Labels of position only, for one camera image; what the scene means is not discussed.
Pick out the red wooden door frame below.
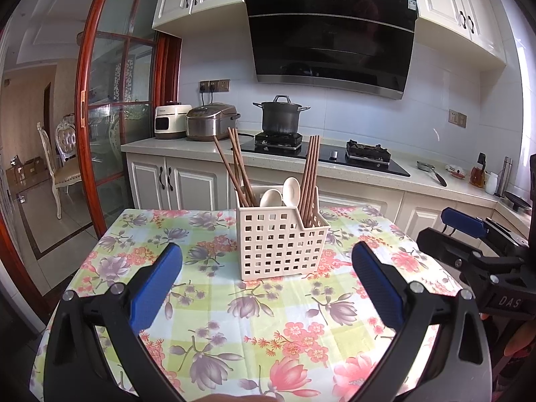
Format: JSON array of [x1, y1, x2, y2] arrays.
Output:
[[0, 0, 110, 315]]

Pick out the black range hood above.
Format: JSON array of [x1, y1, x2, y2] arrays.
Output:
[[243, 0, 420, 101]]

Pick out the amber oil bottle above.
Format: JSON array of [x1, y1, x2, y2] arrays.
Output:
[[470, 152, 487, 189]]

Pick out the white perforated plastic basket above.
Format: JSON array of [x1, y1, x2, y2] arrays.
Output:
[[235, 188, 331, 282]]

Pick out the cardboard boxes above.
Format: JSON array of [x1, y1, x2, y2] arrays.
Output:
[[5, 156, 48, 189]]

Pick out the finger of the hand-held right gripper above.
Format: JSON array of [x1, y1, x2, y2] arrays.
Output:
[[416, 226, 480, 275], [440, 206, 530, 256]]

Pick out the white ceramic spoon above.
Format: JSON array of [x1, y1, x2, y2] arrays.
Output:
[[259, 188, 284, 209], [281, 177, 302, 209]]

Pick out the black pan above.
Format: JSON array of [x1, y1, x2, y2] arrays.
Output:
[[502, 191, 533, 213]]

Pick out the gold wall outlet strip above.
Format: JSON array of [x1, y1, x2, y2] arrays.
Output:
[[199, 78, 231, 94]]

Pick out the small black-handled pan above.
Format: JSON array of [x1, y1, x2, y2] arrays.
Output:
[[416, 160, 448, 187]]

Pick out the floral tablecloth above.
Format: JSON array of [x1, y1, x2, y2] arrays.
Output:
[[31, 205, 465, 402]]

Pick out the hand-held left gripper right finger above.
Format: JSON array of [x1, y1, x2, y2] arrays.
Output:
[[349, 241, 493, 402]]

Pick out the red wooden glass sliding door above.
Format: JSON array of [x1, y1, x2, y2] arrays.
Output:
[[75, 0, 183, 239]]

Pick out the ornate white dining chair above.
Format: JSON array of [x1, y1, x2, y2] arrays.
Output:
[[55, 113, 84, 220], [37, 122, 57, 185]]

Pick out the steel thermos bottle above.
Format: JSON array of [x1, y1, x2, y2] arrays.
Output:
[[494, 156, 513, 199]]

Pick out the black gas stove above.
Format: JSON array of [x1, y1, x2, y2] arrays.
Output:
[[240, 131, 411, 178]]

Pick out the silver rice cooker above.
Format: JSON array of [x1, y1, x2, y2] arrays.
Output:
[[185, 102, 242, 142]]

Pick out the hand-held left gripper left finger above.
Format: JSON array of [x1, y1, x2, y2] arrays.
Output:
[[42, 243, 185, 402]]

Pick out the person's left hand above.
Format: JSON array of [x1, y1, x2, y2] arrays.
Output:
[[196, 393, 269, 402]]

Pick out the white electric cooker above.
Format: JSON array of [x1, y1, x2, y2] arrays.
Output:
[[153, 100, 193, 140]]

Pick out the dark lidded cooking pot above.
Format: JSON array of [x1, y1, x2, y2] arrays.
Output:
[[252, 95, 312, 134]]

